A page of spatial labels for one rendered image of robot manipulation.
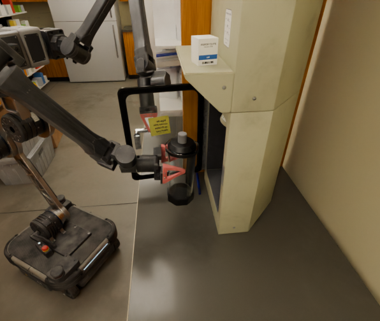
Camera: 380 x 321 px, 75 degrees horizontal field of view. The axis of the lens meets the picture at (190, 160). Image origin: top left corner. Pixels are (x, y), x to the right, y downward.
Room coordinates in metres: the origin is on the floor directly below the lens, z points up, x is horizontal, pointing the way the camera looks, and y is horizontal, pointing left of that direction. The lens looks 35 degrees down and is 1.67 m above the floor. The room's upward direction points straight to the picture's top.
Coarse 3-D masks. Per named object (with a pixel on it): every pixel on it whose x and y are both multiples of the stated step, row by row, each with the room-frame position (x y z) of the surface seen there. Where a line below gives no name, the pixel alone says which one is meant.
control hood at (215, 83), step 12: (180, 48) 0.82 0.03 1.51; (180, 60) 0.69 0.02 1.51; (192, 72) 0.57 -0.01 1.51; (204, 72) 0.57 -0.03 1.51; (216, 72) 0.57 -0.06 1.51; (228, 72) 0.57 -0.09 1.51; (192, 84) 0.56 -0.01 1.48; (204, 84) 0.56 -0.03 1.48; (216, 84) 0.56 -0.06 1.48; (228, 84) 0.57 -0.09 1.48; (204, 96) 0.56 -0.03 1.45; (216, 96) 0.56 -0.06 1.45; (228, 96) 0.57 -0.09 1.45; (216, 108) 0.57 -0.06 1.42; (228, 108) 0.57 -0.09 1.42
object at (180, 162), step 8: (176, 152) 0.63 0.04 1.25; (192, 152) 0.63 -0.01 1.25; (168, 160) 0.65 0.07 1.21; (176, 160) 0.63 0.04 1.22; (184, 160) 0.63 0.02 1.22; (192, 160) 0.64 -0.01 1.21; (184, 168) 0.63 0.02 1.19; (192, 168) 0.64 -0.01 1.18; (184, 176) 0.63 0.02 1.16; (192, 176) 0.65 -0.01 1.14; (168, 184) 0.65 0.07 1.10; (176, 184) 0.63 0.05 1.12; (184, 184) 0.63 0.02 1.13; (192, 184) 0.65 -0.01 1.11; (168, 192) 0.65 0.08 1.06; (176, 192) 0.63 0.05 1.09; (184, 192) 0.63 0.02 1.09; (192, 192) 0.65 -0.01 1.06
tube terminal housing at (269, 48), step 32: (224, 0) 0.72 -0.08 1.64; (256, 0) 0.57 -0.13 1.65; (288, 0) 0.58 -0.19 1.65; (320, 0) 0.71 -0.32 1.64; (256, 32) 0.57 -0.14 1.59; (288, 32) 0.58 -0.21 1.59; (256, 64) 0.57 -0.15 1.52; (288, 64) 0.61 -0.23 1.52; (256, 96) 0.57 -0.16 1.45; (288, 96) 0.66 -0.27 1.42; (256, 128) 0.58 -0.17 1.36; (288, 128) 0.72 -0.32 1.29; (224, 160) 0.58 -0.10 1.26; (256, 160) 0.58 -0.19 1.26; (224, 192) 0.57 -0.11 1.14; (256, 192) 0.58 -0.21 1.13; (224, 224) 0.57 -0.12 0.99
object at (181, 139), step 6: (180, 132) 0.67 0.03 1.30; (174, 138) 0.69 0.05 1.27; (180, 138) 0.66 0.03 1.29; (186, 138) 0.66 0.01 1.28; (168, 144) 0.66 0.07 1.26; (174, 144) 0.65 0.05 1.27; (180, 144) 0.65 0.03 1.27; (186, 144) 0.66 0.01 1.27; (192, 144) 0.66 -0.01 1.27; (174, 150) 0.63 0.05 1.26; (180, 150) 0.63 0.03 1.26; (186, 150) 0.63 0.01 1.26; (192, 150) 0.64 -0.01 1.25
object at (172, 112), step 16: (128, 96) 0.81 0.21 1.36; (144, 96) 0.83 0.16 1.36; (160, 96) 0.84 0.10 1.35; (176, 96) 0.85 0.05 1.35; (192, 96) 0.86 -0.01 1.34; (128, 112) 0.81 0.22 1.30; (144, 112) 0.82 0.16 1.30; (160, 112) 0.84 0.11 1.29; (176, 112) 0.85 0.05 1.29; (192, 112) 0.86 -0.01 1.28; (144, 128) 0.82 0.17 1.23; (160, 128) 0.84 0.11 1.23; (176, 128) 0.85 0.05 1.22; (192, 128) 0.86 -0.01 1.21; (144, 144) 0.82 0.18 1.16; (160, 160) 0.83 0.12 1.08
